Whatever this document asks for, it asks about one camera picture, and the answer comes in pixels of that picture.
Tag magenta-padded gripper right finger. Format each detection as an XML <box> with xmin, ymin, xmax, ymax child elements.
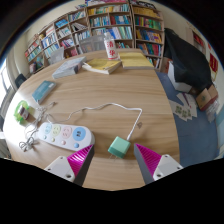
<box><xmin>133</xmin><ymin>143</ymin><xmax>184</xmax><ymax>185</ymax></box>

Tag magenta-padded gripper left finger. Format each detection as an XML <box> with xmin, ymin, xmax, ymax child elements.
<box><xmin>44</xmin><ymin>143</ymin><xmax>96</xmax><ymax>187</ymax></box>

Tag green charger block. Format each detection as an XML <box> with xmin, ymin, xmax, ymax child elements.
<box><xmin>107</xmin><ymin>135</ymin><xmax>132</xmax><ymax>160</ymax></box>

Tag white charger cable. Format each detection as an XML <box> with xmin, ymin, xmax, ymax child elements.
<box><xmin>46</xmin><ymin>102</ymin><xmax>144</xmax><ymax>142</ymax></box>

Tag white power strip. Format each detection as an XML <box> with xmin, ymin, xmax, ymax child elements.
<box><xmin>36</xmin><ymin>121</ymin><xmax>96</xmax><ymax>153</ymax></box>

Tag papers on floor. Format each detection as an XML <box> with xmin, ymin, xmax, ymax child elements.
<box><xmin>168</xmin><ymin>92</ymin><xmax>198</xmax><ymax>122</ymax></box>

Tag small red-labelled jar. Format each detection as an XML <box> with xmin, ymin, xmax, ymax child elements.
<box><xmin>18</xmin><ymin>105</ymin><xmax>32</xmax><ymax>122</ymax></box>

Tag teal book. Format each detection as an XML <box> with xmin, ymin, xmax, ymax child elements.
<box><xmin>31</xmin><ymin>80</ymin><xmax>58</xmax><ymax>105</ymax></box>

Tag cardboard box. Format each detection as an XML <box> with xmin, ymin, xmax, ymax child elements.
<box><xmin>195</xmin><ymin>83</ymin><xmax>219</xmax><ymax>112</ymax></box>

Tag white box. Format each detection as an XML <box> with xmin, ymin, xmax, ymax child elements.
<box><xmin>166</xmin><ymin>61</ymin><xmax>194</xmax><ymax>94</ymax></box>

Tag dark chair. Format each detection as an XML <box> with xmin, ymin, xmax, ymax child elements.
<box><xmin>13</xmin><ymin>73</ymin><xmax>28</xmax><ymax>88</ymax></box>

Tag grey-blue book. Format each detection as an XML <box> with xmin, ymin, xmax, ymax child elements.
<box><xmin>51</xmin><ymin>55</ymin><xmax>88</xmax><ymax>80</ymax></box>

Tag black cloth cover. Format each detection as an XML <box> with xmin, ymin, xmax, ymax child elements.
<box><xmin>163</xmin><ymin>27</ymin><xmax>214</xmax><ymax>93</ymax></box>

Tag thick yellow book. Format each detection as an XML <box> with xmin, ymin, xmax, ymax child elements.
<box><xmin>118</xmin><ymin>50</ymin><xmax>155</xmax><ymax>71</ymax></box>

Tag small grey chair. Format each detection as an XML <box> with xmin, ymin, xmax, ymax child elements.
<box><xmin>49</xmin><ymin>46</ymin><xmax>66</xmax><ymax>64</ymax></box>

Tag red hanging banner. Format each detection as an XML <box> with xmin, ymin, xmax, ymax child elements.
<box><xmin>208</xmin><ymin>52</ymin><xmax>219</xmax><ymax>74</ymax></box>

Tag wide grey chair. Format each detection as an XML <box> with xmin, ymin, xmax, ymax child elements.
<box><xmin>78</xmin><ymin>34</ymin><xmax>108</xmax><ymax>54</ymax></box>

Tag red-labelled plastic bottle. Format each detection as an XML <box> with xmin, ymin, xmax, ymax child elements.
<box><xmin>103</xmin><ymin>31</ymin><xmax>119</xmax><ymax>61</ymax></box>

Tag wooden bookshelf unit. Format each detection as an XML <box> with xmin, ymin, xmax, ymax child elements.
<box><xmin>23</xmin><ymin>0</ymin><xmax>167</xmax><ymax>74</ymax></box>

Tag white power strip cord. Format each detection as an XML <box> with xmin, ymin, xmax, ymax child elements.
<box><xmin>18</xmin><ymin>101</ymin><xmax>56</xmax><ymax>153</ymax></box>

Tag small wooden wall shelf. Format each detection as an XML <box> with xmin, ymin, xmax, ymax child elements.
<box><xmin>191</xmin><ymin>29</ymin><xmax>206</xmax><ymax>48</ymax></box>

